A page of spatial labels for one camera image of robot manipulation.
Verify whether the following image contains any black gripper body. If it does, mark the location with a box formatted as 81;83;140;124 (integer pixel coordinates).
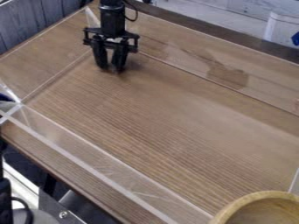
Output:
82;27;140;53

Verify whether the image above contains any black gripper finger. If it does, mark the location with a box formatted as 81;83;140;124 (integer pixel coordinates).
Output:
110;40;128;72
90;36;108;69

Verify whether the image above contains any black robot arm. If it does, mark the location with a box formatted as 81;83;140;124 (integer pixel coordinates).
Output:
82;0;140;72

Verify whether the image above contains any brown wooden bowl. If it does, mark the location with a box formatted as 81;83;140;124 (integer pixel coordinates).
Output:
208;191;299;224

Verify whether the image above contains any white container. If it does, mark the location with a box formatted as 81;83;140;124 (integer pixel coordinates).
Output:
262;11;299;49

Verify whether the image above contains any blue object at edge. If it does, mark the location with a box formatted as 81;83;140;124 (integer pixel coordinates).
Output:
291;32;299;46

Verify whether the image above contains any black foreground pole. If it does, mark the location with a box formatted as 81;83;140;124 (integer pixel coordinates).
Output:
0;141;13;224

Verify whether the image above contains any clear acrylic tray wall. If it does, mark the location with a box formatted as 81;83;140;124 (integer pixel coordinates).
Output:
0;12;299;224

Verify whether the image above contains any grey metal bracket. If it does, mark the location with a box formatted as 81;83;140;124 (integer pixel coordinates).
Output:
38;191;86;224

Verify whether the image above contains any black cable loop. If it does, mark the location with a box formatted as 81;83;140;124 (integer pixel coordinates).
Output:
10;196;34;224

